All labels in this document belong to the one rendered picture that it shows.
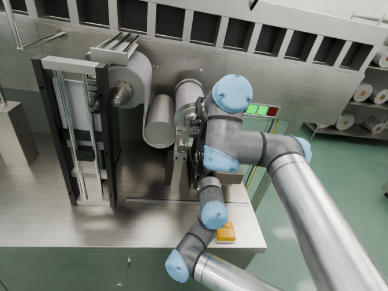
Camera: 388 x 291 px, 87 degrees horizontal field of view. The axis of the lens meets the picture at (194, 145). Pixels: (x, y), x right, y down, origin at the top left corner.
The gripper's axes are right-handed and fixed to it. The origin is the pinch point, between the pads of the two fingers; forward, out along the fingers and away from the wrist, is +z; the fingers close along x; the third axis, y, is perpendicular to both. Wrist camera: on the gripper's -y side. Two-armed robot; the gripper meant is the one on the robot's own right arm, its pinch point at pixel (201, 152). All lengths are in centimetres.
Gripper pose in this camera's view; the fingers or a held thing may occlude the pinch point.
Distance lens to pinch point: 88.1
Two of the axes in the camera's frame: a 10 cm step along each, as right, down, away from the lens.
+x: -9.8, -0.9, -1.6
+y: 1.6, -8.1, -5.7
